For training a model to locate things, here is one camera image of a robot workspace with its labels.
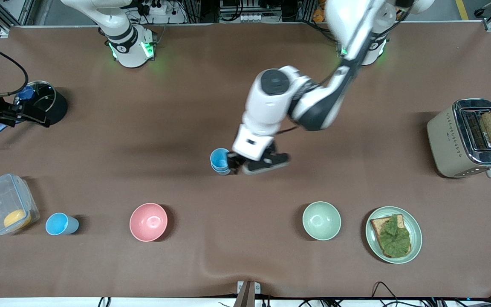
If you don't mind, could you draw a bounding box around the glass lid with blue knob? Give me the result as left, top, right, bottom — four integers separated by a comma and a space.
14, 81, 57, 116

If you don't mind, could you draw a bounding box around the brown table mat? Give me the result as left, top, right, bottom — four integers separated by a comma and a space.
0, 23, 491, 299

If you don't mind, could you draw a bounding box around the pale green bowl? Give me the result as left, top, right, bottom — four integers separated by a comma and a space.
302, 201, 342, 241

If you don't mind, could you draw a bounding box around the pink bowl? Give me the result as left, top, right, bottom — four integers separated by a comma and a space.
129, 203, 168, 242

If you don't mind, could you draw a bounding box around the metal table clamp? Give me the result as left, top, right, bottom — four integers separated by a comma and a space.
234, 281, 261, 307

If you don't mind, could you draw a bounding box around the toast slice under lettuce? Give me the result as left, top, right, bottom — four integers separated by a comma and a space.
370, 214, 412, 258

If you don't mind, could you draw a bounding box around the white power strip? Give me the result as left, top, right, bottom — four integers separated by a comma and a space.
142, 0, 170, 16

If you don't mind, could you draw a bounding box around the green lettuce leaf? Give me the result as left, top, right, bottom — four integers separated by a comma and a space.
377, 214, 412, 258

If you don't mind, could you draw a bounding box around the pale green plate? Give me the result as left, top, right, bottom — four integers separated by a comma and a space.
365, 206, 423, 264

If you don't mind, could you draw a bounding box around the beige and chrome toaster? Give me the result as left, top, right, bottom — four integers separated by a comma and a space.
426, 98, 491, 179

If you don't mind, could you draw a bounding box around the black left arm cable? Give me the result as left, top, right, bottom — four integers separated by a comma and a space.
276, 0, 404, 135

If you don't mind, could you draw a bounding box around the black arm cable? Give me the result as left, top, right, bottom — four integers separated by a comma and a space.
276, 0, 404, 135
0, 44, 29, 98

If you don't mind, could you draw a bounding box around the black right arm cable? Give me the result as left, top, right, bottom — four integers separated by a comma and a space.
0, 44, 29, 98

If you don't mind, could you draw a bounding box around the black looped floor cable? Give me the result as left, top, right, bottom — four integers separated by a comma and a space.
371, 281, 399, 305

